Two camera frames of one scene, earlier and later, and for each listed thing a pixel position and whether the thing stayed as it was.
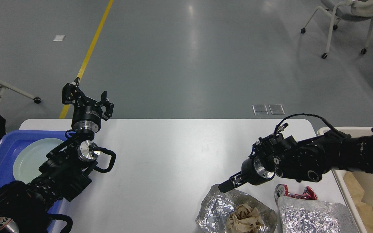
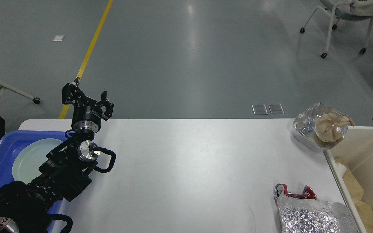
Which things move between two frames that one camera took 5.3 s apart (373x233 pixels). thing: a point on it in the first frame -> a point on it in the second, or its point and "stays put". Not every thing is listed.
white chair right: (353, 10) stays put
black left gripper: (87, 114) stays put
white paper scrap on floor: (59, 38) stays put
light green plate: (30, 156) stays put
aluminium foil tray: (211, 216) -> (321, 127)
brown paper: (245, 219) -> (331, 128)
